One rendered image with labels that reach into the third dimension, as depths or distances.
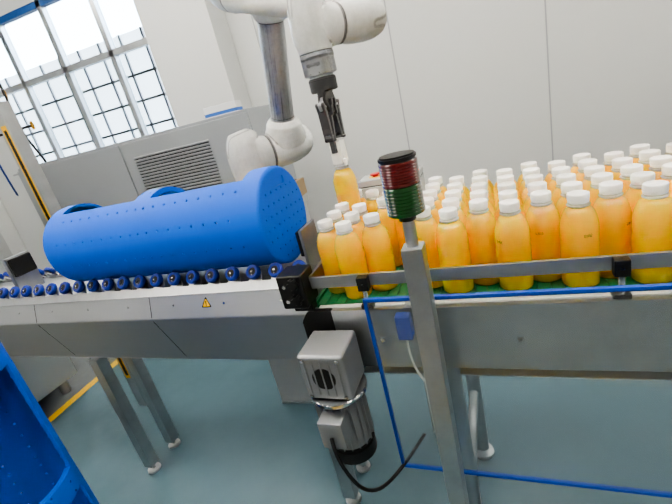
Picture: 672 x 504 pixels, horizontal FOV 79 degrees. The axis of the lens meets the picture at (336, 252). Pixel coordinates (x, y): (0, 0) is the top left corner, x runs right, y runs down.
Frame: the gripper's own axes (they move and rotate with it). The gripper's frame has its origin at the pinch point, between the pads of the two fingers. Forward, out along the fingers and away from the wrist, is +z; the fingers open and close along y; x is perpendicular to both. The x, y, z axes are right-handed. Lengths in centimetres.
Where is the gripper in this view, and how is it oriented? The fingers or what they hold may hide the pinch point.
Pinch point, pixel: (338, 152)
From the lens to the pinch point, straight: 119.1
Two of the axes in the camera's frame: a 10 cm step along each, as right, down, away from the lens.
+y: -3.2, 4.0, -8.6
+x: 9.2, -0.9, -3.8
